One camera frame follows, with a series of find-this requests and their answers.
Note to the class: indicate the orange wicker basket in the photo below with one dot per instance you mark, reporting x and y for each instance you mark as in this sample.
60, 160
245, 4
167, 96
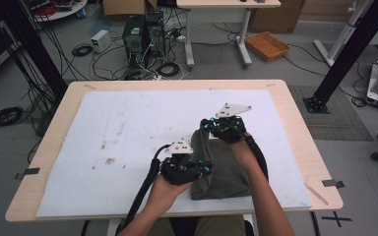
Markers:
266, 46

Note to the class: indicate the white power supply box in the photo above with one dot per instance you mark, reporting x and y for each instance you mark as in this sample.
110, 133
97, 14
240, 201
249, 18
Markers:
100, 40

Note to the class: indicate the tan tape strip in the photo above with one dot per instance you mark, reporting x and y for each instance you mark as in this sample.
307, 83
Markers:
316, 194

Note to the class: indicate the white desk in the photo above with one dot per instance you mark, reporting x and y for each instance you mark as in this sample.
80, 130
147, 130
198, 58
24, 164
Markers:
226, 3

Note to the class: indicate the black frame post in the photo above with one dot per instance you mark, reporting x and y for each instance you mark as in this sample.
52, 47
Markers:
32, 42
351, 49

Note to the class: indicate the light wooden table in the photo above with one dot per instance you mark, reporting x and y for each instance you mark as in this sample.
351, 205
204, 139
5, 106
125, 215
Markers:
55, 137

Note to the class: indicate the person's right hand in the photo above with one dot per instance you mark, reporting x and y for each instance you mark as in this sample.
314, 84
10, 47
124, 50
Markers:
241, 152

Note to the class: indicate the small black computer tower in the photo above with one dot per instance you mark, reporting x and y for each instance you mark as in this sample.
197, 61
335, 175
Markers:
156, 34

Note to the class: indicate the olive printed t-shirt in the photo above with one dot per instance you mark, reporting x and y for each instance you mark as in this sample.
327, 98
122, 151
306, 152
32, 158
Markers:
223, 173

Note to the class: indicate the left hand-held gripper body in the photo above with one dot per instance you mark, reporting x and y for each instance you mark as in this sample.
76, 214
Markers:
177, 168

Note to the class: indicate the large black computer tower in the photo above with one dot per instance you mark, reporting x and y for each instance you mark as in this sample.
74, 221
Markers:
134, 41

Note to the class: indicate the grey floor mat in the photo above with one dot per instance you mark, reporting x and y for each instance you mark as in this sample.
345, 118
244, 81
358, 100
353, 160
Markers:
338, 118

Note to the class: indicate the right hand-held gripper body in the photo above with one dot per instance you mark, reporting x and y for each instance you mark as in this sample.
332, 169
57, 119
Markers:
229, 129

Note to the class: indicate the large closed cardboard box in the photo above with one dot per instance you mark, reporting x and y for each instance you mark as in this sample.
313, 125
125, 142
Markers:
275, 14

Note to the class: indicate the white metal stand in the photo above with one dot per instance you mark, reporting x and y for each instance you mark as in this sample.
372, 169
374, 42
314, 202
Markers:
341, 36

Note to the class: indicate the black tape strip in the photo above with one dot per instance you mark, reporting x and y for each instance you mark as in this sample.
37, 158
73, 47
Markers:
333, 183
29, 171

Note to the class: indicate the round white table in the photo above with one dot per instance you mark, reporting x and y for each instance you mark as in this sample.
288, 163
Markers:
62, 11

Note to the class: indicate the black tape cross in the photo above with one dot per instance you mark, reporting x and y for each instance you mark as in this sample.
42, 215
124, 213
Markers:
337, 219

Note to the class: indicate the white foam mat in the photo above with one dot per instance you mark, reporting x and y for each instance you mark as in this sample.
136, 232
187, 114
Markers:
128, 131

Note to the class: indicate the person's left hand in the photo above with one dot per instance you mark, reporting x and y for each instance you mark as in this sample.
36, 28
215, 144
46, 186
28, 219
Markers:
169, 193

